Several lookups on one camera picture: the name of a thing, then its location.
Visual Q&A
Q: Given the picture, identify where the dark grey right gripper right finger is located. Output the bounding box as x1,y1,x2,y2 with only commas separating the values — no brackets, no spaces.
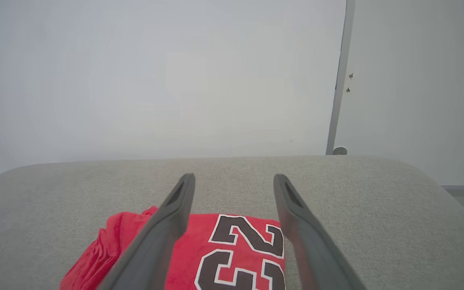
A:
273,174,367,290

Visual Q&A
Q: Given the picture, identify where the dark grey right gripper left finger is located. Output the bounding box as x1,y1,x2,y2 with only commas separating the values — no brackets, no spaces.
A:
97,174,196,290

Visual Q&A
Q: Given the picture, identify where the red jersey with number 23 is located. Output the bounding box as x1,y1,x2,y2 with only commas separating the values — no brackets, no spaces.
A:
60,206,287,290

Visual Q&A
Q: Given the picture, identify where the grey fabric sofa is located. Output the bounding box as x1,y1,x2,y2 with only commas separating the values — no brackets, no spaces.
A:
0,155,464,290

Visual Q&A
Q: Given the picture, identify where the grey door frame strip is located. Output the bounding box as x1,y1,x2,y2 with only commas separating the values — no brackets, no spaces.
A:
325,0,356,155

